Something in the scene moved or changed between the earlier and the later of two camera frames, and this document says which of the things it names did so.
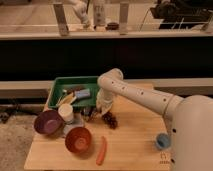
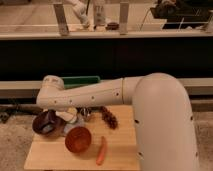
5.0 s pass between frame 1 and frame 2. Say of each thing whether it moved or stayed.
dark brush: moved
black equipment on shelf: stayed
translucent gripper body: moved
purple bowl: stayed
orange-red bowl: stayed
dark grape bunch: stayed
